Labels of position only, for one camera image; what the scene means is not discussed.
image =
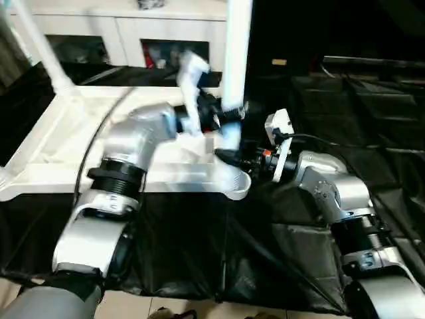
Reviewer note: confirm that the white plastic table top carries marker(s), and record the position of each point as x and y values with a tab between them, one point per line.
66	133

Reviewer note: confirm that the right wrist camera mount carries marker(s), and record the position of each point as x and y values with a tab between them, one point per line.
282	133

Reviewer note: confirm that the white plastic table leg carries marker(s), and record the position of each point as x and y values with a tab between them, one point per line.
50	50
237	50

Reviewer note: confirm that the dark long bar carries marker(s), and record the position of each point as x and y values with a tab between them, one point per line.
372	61

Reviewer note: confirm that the red bottle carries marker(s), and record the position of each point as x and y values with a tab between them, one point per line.
148	58

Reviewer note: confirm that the black box with tan label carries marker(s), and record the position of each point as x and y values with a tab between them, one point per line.
285	36

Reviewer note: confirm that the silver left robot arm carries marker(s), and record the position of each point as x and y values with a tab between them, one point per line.
133	146

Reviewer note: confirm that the dark bundle on cabinet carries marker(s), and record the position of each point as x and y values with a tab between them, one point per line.
148	4

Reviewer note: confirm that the white glass-door cabinet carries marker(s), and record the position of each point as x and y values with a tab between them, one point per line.
116	26

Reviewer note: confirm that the grey curtain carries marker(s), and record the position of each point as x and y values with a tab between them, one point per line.
15	43

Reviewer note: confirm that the black table mat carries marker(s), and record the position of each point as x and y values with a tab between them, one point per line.
232	246

